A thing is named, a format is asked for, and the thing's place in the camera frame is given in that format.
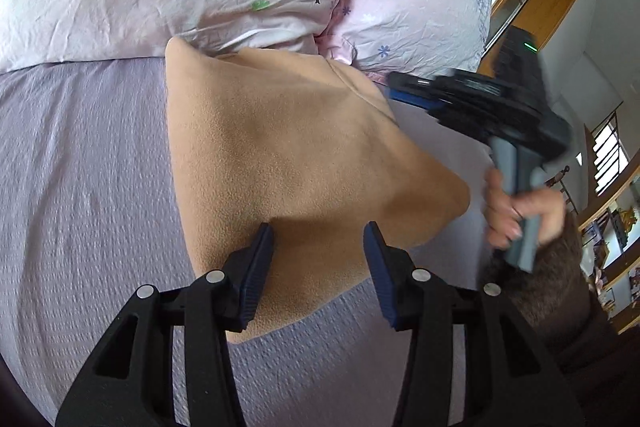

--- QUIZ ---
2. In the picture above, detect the tan fleece garment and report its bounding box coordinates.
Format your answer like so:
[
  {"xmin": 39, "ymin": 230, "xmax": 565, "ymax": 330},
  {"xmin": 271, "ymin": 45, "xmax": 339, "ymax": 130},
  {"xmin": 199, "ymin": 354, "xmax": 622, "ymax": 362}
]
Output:
[{"xmin": 164, "ymin": 37, "xmax": 472, "ymax": 346}]

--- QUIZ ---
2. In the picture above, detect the barred window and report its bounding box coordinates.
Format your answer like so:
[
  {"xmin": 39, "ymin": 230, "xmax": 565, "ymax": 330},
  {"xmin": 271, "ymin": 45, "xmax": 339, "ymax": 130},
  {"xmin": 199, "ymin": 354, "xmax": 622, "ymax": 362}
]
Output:
[{"xmin": 584, "ymin": 102, "xmax": 632, "ymax": 195}]

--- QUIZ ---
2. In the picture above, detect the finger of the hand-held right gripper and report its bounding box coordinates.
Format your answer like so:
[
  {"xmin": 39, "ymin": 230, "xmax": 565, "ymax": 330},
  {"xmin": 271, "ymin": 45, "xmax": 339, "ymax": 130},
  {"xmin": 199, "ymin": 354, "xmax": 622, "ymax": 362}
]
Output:
[{"xmin": 387, "ymin": 72, "xmax": 443, "ymax": 112}]

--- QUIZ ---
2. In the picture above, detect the lilac bed sheet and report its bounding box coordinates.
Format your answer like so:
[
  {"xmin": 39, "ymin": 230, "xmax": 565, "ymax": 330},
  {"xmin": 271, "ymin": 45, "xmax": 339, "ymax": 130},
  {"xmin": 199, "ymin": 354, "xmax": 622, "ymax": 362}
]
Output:
[{"xmin": 0, "ymin": 57, "xmax": 496, "ymax": 427}]

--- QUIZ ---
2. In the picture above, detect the wooden bookshelf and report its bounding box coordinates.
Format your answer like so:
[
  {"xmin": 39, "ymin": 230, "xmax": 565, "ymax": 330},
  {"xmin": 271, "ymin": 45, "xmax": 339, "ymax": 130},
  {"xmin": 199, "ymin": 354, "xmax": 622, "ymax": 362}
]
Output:
[{"xmin": 575, "ymin": 167, "xmax": 640, "ymax": 335}]

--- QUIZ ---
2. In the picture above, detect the person's right forearm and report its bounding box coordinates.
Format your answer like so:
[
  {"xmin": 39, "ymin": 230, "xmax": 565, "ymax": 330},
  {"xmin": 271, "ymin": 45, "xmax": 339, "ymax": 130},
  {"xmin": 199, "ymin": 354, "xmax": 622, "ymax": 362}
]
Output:
[{"xmin": 477, "ymin": 212, "xmax": 632, "ymax": 427}]

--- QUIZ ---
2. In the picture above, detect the person's right hand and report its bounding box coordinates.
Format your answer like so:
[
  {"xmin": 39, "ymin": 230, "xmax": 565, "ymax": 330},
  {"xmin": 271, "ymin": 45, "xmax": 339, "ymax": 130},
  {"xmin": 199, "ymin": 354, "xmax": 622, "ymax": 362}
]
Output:
[{"xmin": 484, "ymin": 168, "xmax": 568, "ymax": 253}]

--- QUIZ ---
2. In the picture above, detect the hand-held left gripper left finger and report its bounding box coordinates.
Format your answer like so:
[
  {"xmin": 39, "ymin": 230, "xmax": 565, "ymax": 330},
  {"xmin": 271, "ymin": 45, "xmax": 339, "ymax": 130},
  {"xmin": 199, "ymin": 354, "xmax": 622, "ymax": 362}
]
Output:
[{"xmin": 55, "ymin": 222, "xmax": 275, "ymax": 427}]

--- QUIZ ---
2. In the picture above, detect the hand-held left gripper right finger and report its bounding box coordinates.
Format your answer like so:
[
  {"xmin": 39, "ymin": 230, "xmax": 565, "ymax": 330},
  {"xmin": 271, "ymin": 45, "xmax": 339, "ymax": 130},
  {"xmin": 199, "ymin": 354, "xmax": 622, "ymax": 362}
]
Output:
[{"xmin": 363, "ymin": 221, "xmax": 586, "ymax": 427}]

